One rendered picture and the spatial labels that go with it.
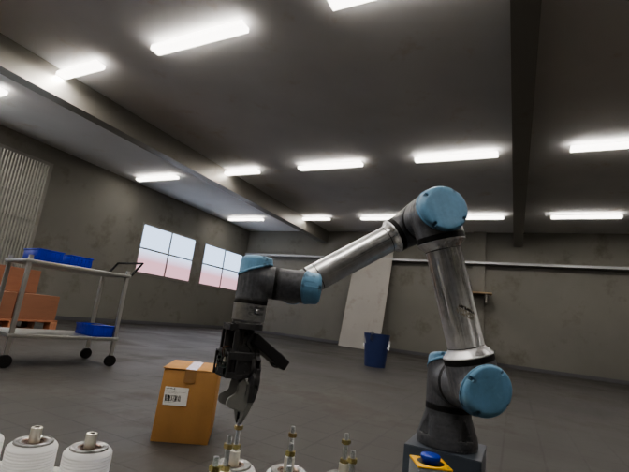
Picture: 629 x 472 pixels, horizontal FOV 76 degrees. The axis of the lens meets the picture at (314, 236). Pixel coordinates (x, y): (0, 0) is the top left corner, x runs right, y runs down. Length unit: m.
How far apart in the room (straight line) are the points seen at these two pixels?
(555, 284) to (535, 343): 1.47
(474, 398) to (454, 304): 0.20
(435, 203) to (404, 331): 10.50
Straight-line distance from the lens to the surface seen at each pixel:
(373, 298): 11.21
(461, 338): 1.02
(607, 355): 11.28
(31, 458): 1.10
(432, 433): 1.16
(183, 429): 2.00
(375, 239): 1.10
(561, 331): 11.18
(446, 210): 1.00
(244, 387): 0.95
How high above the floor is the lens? 0.57
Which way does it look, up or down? 12 degrees up
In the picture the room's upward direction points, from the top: 7 degrees clockwise
